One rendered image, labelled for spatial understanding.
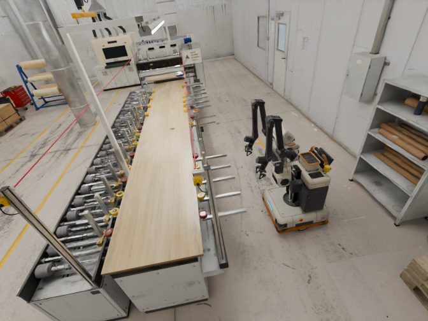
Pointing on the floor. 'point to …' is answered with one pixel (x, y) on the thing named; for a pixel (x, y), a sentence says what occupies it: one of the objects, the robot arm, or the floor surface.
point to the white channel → (86, 74)
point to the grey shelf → (381, 186)
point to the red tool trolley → (18, 96)
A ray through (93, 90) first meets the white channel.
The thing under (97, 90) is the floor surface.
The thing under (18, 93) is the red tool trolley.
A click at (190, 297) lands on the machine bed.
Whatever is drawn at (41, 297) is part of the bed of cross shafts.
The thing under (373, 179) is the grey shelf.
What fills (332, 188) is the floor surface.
